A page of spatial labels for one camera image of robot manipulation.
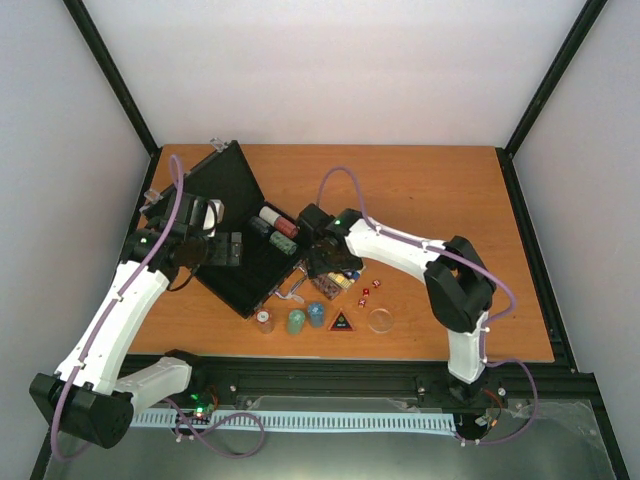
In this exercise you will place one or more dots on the clear round dealer button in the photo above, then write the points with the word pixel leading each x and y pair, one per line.
pixel 380 320

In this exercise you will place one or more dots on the black poker set case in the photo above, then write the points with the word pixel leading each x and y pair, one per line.
pixel 227 176

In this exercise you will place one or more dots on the orange white poker chip stack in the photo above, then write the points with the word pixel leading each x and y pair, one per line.
pixel 264 321

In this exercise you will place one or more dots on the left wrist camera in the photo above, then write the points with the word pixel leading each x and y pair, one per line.
pixel 198 216

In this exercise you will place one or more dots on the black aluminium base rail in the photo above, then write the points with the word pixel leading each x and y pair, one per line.
pixel 235 381

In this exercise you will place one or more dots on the white slotted cable duct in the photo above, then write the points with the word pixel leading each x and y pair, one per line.
pixel 306 422

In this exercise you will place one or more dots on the black triangular dealer badge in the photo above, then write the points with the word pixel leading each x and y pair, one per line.
pixel 341 323

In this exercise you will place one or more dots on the red poker chip stack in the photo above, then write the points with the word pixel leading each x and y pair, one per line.
pixel 286 227

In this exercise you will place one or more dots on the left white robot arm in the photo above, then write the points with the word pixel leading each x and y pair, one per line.
pixel 86 397

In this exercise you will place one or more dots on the light blue poker chip stack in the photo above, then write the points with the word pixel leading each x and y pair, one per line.
pixel 316 312

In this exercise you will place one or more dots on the dark green poker chip stack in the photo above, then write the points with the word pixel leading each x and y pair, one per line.
pixel 283 243

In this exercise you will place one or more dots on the light green poker chip stack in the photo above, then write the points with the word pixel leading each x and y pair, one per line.
pixel 295 321

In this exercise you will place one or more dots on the dark blue poker chip stack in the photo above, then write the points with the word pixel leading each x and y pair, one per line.
pixel 260 227

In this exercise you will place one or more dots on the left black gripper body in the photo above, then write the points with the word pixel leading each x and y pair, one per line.
pixel 204 256

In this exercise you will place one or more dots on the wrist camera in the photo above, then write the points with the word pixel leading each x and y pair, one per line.
pixel 198 216
pixel 312 222

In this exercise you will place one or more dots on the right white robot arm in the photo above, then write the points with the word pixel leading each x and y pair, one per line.
pixel 459 291

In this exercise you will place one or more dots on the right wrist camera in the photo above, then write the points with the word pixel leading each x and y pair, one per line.
pixel 312 222

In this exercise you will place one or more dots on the blue yellow card deck box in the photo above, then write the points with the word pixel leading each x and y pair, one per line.
pixel 345 280

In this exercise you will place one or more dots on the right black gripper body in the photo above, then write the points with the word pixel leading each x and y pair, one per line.
pixel 339 263

